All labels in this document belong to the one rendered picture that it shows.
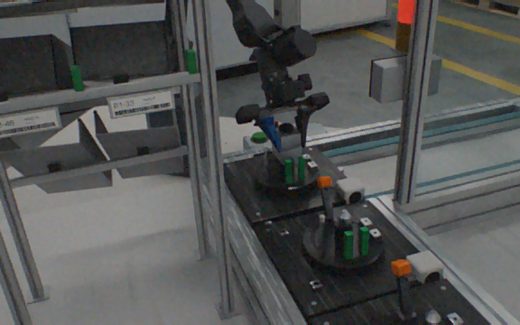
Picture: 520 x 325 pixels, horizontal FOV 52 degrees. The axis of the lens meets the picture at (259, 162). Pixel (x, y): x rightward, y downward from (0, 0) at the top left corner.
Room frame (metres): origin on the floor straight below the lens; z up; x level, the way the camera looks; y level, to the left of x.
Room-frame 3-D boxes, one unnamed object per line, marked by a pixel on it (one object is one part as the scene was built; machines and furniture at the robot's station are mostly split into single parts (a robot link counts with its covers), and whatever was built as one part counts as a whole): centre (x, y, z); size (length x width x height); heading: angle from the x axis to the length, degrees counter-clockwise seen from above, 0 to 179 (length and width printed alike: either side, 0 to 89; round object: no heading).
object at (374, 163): (1.04, -0.35, 0.91); 0.84 x 0.28 x 0.10; 108
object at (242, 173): (0.97, -0.06, 0.96); 0.24 x 0.24 x 0.02; 18
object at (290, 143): (0.96, -0.06, 1.06); 0.08 x 0.04 x 0.07; 19
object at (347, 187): (0.91, -0.18, 0.97); 0.05 x 0.05 x 0.04; 18
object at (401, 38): (0.92, -0.27, 1.28); 0.05 x 0.05 x 0.05
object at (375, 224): (0.73, -0.14, 1.01); 0.24 x 0.24 x 0.13; 18
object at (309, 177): (0.97, -0.06, 0.98); 0.14 x 0.14 x 0.02
